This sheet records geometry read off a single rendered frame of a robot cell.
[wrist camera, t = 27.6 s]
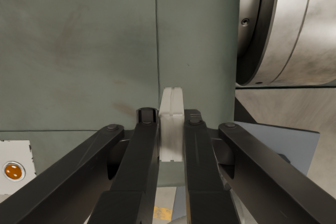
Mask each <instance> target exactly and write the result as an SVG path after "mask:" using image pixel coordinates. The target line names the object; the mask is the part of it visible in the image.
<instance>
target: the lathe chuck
mask: <svg viewBox="0 0 336 224"><path fill-rule="evenodd" d="M335 79H336V0H307V5H306V9H305V13H304V17H303V21H302V24H301V27H300V31H299V34H298V36H297V39H296V42H295V45H294V47H293V49H292V52H291V54H290V56H289V58H288V60H287V62H286V64H285V66H284V67H283V69H282V70H281V72H280V73H279V74H278V76H277V77H276V78H275V79H274V80H273V81H272V82H270V83H269V84H266V85H265V86H285V85H321V84H326V83H328V82H331V81H333V80H335Z"/></svg>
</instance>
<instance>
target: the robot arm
mask: <svg viewBox="0 0 336 224"><path fill-rule="evenodd" d="M160 160H161V161H162V162H170V161H171V160H174V162H182V161H183V160H184V175H185V197H186V215H185V216H183V217H180V218H177V219H175V220H173V221H171V222H169V223H167V224H336V199H335V198H334V197H333V196H331V195H330V194H329V193H327V192H326V191H325V190H323V189H322V188H321V187H320V186H318V185H317V184H316V183H314V182H313V181H312V180H310V179H309V178H308V177H307V176H305V175H304V174H303V173H301V172H300V171H299V170H298V169H296V168H295V167H294V166H292V165H291V164H290V163H288V162H287V161H286V160H285V159H283V158H282V157H281V156H279V155H278V154H277V153H276V152H274V151H273V150H272V149H270V148H269V147H268V146H266V145H265V144H264V143H263V142H261V141H260V140H259V139H257V138H256V137H255V136H253V135H252V134H251V133H250V132H248V131H247V130H246V129H244V128H243V127H242V126H241V125H239V124H236V123H234V122H225V123H221V124H219V126H218V129H212V128H208V127H207V125H206V122H205V121H203V119H202V115H201V112H200V111H199V110H197V109H184V103H183V91H182V88H181V87H174V88H172V87H165V88H164V90H163V95H162V100H161V104H160V109H159V110H158V109H156V108H154V107H143V108H139V109H137V110H136V126H135V129H133V130H127V131H125V130H124V126H122V125H120V124H109V125H107V126H104V127H103V128H101V129H100V130H99V131H97V132H96V133H94V134H93V135H92V136H90V137H89V138H88V139H86V140H85V141H84V142H82V143H81V144H80V145H78V146H77V147H76V148H74V149H73V150H71V151H70V152H69V153H67V154H66V155H65V156H63V157H62V158H61V159H59V160H58V161H57V162H55V163H54V164H53V165H51V166H50V167H49V168H47V169H46V170H44V171H43V172H42V173H40V174H39V175H38V176H36V177H35V178H34V179H32V180H31V181H30V182H28V183H27V184H26V185H24V186H23V187H22V188H20V189H19V190H17V191H16V192H15V193H13V194H12V195H11V196H9V197H8V198H7V199H5V200H4V201H3V202H1V203H0V224H84V222H85V221H86V220H87V219H88V217H89V216H90V217H89V220H88V222H87V224H152V223H153V215H154V207H155V199H156V190H157V182H158V174H159V166H160ZM221 174H222V175H223V176H221Z"/></svg>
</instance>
